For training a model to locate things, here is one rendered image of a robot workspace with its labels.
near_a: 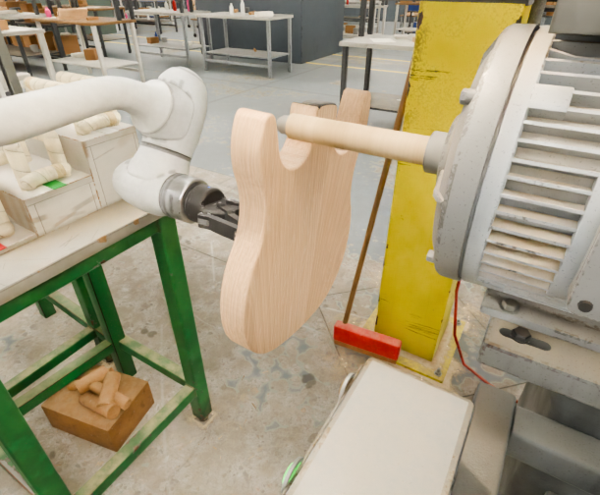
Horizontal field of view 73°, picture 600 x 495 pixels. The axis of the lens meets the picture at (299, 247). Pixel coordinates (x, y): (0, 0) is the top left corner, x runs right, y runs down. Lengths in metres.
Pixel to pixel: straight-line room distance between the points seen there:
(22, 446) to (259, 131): 0.91
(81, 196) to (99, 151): 0.11
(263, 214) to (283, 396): 1.29
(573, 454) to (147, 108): 0.77
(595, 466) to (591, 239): 0.23
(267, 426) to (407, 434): 1.35
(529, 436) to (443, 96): 1.08
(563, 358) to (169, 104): 0.71
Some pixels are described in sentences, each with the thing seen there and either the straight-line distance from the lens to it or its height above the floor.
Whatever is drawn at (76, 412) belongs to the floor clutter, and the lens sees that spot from 1.74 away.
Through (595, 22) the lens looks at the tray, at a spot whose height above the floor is 1.39.
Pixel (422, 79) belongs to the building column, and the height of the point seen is 1.15.
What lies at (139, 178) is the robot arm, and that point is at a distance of 0.85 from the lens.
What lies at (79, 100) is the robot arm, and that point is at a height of 1.25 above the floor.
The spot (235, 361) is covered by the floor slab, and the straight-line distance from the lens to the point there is 1.89.
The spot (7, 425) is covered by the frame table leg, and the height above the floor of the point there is 0.63.
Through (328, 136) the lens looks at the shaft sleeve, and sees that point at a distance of 0.51.
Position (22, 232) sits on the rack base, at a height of 0.94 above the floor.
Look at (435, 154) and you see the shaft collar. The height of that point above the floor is 1.26.
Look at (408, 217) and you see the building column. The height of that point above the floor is 0.68.
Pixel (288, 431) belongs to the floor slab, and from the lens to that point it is 1.67.
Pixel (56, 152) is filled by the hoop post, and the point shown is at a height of 1.08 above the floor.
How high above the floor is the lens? 1.41
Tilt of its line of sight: 33 degrees down
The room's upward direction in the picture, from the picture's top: straight up
